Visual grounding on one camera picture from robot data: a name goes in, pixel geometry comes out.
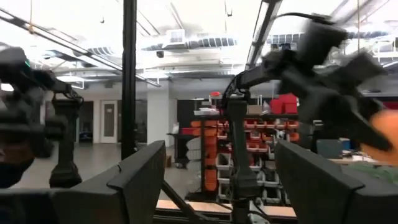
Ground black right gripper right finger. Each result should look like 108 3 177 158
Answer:
275 139 398 224

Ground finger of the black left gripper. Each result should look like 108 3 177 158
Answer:
338 101 394 152
329 51 388 87

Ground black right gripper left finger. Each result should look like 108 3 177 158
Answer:
0 139 167 224

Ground orange fruit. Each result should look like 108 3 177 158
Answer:
360 108 398 166

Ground red storage boxes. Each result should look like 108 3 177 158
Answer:
269 93 299 115

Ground parts shelf with orange bins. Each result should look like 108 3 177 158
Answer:
180 93 301 206

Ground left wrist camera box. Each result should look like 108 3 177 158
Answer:
295 21 348 65

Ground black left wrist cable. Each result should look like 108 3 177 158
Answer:
272 11 336 26

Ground black aluminium rig frame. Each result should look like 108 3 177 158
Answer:
121 0 298 224

